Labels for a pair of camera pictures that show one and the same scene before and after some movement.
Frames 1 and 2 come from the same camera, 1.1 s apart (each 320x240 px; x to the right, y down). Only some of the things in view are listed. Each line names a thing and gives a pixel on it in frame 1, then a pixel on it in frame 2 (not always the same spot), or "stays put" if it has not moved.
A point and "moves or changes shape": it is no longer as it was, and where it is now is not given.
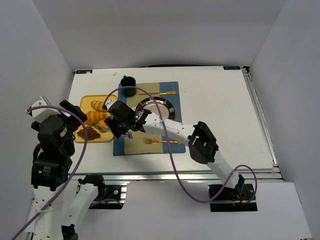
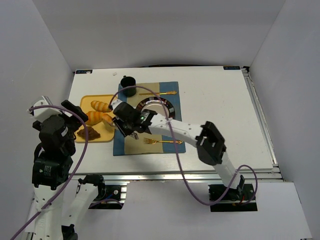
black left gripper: (75, 113) stays put
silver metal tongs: (127, 133) to (134, 134)
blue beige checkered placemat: (143, 143) stays put
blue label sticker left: (84, 71) stays put
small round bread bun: (102, 124) moves or changes shape
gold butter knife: (172, 92) stays put
